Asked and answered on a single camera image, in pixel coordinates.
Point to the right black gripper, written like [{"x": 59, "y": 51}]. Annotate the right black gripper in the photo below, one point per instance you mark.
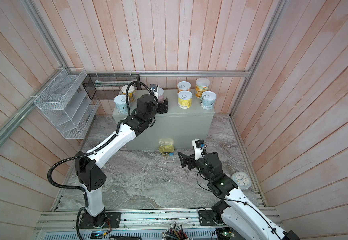
[{"x": 184, "y": 161}]

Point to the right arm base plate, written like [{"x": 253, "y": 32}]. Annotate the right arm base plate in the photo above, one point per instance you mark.
[{"x": 212, "y": 217}]

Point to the white wire mesh shelf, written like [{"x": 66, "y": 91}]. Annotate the white wire mesh shelf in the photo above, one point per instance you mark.
[{"x": 66, "y": 104}]

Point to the white round clock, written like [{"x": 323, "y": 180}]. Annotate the white round clock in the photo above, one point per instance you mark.
[{"x": 242, "y": 179}]

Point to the orange green label can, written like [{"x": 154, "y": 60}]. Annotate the orange green label can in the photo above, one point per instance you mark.
[{"x": 202, "y": 85}]

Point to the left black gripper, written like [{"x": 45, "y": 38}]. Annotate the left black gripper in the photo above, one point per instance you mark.
[{"x": 160, "y": 109}]

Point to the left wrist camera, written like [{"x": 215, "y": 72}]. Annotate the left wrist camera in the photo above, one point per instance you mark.
[{"x": 154, "y": 90}]

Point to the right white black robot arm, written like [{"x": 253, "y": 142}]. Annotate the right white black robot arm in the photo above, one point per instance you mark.
[{"x": 234, "y": 209}]

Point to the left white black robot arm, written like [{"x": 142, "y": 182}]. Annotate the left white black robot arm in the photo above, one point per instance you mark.
[{"x": 89, "y": 166}]

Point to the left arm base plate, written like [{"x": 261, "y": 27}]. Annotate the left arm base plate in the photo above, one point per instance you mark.
[{"x": 103, "y": 220}]

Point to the black mesh basket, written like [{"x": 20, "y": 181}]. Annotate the black mesh basket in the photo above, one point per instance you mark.
[{"x": 105, "y": 87}]

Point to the yellow label can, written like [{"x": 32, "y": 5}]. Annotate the yellow label can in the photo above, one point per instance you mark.
[{"x": 130, "y": 91}]

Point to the gold rectangular sardine tin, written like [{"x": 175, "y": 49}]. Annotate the gold rectangular sardine tin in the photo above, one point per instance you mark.
[{"x": 166, "y": 150}]

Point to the white lid can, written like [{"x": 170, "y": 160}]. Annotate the white lid can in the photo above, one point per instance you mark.
[
  {"x": 208, "y": 100},
  {"x": 161, "y": 95},
  {"x": 185, "y": 99},
  {"x": 121, "y": 104},
  {"x": 183, "y": 86}
]

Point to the grey metal cabinet box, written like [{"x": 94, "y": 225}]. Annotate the grey metal cabinet box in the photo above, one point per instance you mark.
[{"x": 178, "y": 127}]

